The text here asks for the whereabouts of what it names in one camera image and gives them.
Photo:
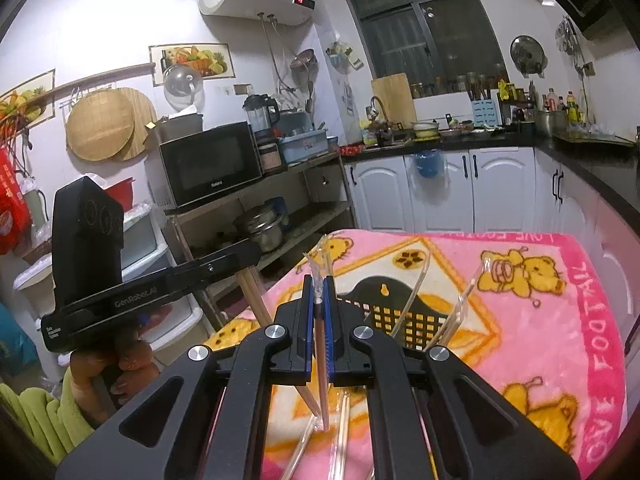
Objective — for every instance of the wall hanging organizer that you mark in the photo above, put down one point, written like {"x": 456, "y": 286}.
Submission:
{"x": 340, "y": 57}

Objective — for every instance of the plastic drawer cabinet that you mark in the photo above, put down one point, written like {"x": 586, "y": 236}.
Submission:
{"x": 145, "y": 245}

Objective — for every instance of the red shopping bag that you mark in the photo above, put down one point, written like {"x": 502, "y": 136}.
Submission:
{"x": 10, "y": 195}

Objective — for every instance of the grey pot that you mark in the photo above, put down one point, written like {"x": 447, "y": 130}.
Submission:
{"x": 177, "y": 127}

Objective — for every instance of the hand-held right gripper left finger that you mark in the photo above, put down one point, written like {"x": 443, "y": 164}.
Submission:
{"x": 307, "y": 350}

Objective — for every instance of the wooden wall shelf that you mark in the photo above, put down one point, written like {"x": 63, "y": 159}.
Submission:
{"x": 100, "y": 76}

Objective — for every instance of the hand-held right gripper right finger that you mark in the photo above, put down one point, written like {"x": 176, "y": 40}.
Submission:
{"x": 330, "y": 355}

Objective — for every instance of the glass pot lid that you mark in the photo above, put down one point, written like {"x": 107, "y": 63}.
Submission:
{"x": 182, "y": 85}

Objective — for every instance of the wooden cutting board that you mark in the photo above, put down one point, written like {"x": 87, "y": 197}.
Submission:
{"x": 395, "y": 100}

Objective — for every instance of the person's left hand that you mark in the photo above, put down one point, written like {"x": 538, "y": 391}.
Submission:
{"x": 82, "y": 375}

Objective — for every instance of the black microwave oven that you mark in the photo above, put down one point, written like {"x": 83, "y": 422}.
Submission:
{"x": 210, "y": 165}

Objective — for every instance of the stack of steel pots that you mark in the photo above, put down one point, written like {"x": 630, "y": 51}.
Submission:
{"x": 262, "y": 232}

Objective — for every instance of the steel pot lid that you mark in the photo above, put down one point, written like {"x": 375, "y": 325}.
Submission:
{"x": 526, "y": 54}

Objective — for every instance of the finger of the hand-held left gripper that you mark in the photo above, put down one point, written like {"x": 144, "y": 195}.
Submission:
{"x": 225, "y": 262}

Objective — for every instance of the kitchen faucet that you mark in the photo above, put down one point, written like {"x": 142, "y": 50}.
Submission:
{"x": 371, "y": 110}

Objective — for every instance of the row of glass jars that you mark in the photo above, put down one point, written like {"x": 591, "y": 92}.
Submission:
{"x": 450, "y": 86}

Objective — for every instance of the red plastic basin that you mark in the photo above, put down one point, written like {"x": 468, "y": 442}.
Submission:
{"x": 122, "y": 192}

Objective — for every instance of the yellow bowl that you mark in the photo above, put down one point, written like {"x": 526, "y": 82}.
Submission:
{"x": 425, "y": 131}

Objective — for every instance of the light blue plastic bin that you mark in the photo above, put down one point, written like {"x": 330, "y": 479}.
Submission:
{"x": 305, "y": 146}

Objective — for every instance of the hanging frying pan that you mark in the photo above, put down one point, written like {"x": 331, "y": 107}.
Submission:
{"x": 303, "y": 62}

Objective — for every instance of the black blender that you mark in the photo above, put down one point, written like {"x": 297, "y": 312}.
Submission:
{"x": 260, "y": 115}

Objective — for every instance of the blue plastic bag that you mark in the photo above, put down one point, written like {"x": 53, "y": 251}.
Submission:
{"x": 429, "y": 165}

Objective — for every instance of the dark green utensil basket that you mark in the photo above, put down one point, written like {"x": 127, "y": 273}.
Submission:
{"x": 400, "y": 294}

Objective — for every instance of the hanging kitchen tools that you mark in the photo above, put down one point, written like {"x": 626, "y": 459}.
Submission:
{"x": 567, "y": 35}

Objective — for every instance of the steel stockpot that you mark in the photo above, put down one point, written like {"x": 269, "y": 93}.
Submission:
{"x": 550, "y": 122}

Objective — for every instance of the pile of wooden chopsticks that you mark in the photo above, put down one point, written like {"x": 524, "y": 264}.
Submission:
{"x": 345, "y": 435}

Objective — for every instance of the round bamboo tray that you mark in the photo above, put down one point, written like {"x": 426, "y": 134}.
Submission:
{"x": 97, "y": 127}

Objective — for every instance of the blue knife block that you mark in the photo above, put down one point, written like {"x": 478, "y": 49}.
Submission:
{"x": 486, "y": 114}

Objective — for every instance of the pink storage canister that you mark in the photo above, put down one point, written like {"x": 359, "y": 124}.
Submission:
{"x": 270, "y": 157}

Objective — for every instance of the metal shelf rack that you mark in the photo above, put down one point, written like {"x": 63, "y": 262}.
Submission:
{"x": 300, "y": 169}

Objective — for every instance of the wooden chopstick pair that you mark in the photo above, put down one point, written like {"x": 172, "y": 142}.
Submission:
{"x": 255, "y": 300}
{"x": 321, "y": 400}

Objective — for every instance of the cluster of condiment bottles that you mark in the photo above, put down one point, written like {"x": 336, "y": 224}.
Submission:
{"x": 572, "y": 110}

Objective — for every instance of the pink printed bear blanket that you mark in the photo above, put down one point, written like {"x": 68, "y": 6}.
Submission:
{"x": 550, "y": 360}

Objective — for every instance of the round wooden board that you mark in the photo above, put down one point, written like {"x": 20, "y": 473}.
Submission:
{"x": 142, "y": 110}

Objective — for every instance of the fruit wall poster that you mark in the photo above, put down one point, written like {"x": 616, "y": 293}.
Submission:
{"x": 25, "y": 102}
{"x": 200, "y": 60}

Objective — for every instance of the dark framed window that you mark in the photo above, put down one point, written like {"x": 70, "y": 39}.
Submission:
{"x": 400, "y": 35}

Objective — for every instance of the person's left forearm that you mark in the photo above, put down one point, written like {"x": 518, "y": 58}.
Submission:
{"x": 40, "y": 420}

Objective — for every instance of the black kitchen countertop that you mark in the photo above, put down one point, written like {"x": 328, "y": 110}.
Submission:
{"x": 590, "y": 160}

